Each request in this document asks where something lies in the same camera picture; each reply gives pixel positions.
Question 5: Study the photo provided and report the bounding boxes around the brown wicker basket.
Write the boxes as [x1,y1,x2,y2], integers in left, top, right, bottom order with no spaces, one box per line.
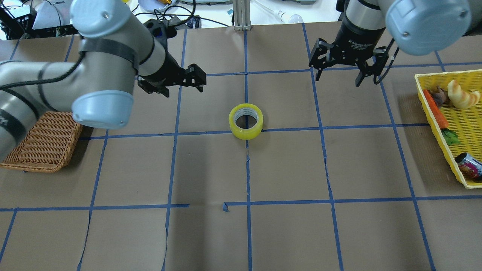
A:
[1,111,83,173]

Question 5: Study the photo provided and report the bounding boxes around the yellow toy croissant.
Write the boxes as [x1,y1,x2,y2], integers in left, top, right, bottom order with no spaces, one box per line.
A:
[447,79,481,110]

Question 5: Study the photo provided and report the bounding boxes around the yellow tape roll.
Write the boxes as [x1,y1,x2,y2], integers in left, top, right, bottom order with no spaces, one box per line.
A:
[228,103,264,140]

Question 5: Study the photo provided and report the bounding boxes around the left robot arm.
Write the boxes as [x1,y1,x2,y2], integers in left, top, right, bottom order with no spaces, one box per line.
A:
[0,0,207,161]

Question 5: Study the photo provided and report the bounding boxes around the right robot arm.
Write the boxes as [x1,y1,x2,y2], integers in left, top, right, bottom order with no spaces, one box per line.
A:
[308,0,482,86]

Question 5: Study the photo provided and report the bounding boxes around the aluminium frame post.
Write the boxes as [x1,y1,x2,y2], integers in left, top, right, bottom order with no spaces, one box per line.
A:
[232,0,252,31]

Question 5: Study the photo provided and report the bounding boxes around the orange toy carrot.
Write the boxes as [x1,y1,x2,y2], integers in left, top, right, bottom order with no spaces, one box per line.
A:
[423,89,461,145]

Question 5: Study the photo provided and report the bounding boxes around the small dark can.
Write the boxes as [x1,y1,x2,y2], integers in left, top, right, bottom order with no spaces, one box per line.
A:
[455,152,482,182]

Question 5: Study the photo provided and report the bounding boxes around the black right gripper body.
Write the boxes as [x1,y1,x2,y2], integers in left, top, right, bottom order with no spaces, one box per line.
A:
[308,19,389,77]

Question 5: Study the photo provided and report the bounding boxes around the yellow plastic basket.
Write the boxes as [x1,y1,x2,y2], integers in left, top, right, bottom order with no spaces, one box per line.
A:
[414,69,482,189]

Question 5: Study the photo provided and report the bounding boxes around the blue bowl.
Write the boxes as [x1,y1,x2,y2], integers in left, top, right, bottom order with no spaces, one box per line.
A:
[138,0,178,13]

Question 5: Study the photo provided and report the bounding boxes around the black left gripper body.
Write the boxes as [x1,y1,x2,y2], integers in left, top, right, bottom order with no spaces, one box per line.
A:
[137,56,207,94]

